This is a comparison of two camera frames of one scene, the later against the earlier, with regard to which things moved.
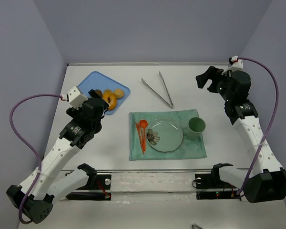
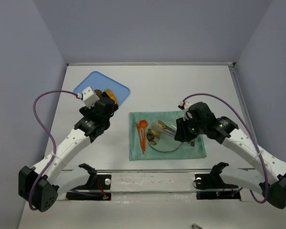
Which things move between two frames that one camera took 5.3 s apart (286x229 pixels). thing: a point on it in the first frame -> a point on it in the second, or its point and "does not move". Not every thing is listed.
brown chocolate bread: [99, 92] does not move
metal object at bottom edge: [194, 226] does not move
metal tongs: [161, 98] -> [166, 129]
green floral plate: [164, 135] does not move
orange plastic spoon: [144, 124] does not move
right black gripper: [213, 78] -> [181, 134]
